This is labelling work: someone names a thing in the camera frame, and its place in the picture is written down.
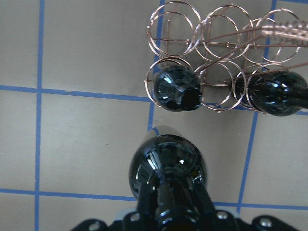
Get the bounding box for dark wine bottle in basket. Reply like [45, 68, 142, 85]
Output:
[154, 65, 202, 112]

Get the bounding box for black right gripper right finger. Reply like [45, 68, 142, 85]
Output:
[193, 183, 215, 216]

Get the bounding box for copper wire wine basket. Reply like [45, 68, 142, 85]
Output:
[144, 1, 308, 115]

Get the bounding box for dark glass wine bottle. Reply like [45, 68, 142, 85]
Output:
[128, 125, 209, 231]

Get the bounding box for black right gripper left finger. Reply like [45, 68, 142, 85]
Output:
[136, 183, 156, 217]

